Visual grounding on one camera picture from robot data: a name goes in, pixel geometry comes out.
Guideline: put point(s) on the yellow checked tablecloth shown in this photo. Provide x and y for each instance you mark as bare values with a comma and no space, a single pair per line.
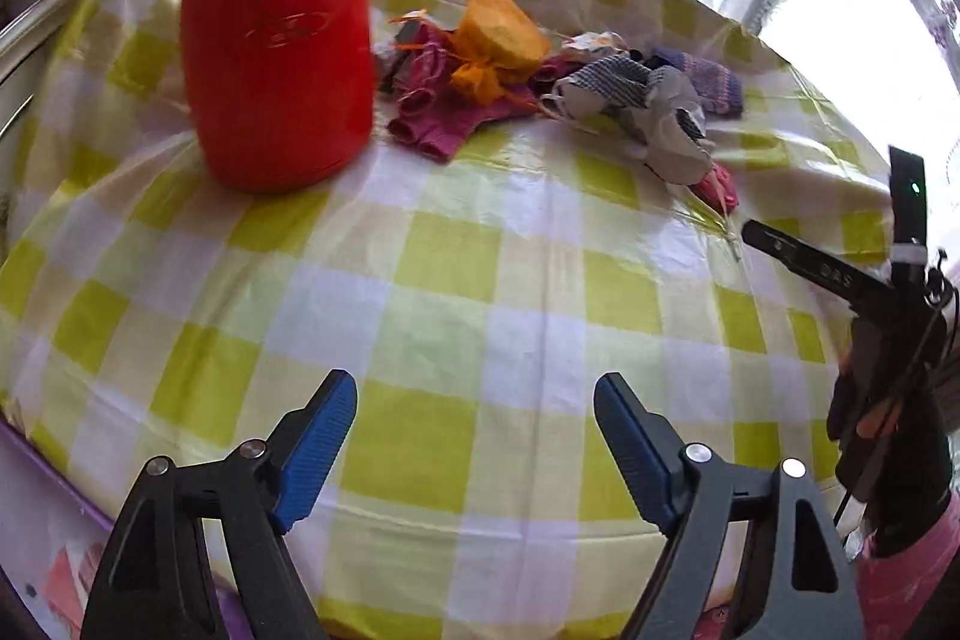
450,310

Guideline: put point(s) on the red thermos flask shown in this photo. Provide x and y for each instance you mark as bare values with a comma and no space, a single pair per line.
277,33

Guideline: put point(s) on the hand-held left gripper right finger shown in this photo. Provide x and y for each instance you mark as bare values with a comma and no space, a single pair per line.
637,452

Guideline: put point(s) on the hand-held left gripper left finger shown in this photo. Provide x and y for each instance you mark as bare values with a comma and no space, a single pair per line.
319,452

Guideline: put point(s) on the purple box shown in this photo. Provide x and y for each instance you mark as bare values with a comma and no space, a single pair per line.
45,497

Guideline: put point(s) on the purple knit sock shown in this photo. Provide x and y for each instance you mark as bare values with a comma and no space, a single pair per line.
716,81

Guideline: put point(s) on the small pink cloth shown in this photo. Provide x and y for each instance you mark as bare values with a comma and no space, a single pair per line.
721,186

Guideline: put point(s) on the white floral cloth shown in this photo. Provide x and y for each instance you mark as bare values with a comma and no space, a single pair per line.
592,42

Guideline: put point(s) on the white dresser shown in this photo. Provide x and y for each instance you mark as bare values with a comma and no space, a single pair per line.
30,25

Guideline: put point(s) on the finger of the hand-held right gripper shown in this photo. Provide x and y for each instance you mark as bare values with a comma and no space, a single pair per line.
810,269

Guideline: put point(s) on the person's right hand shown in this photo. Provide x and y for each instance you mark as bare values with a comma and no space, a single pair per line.
911,482

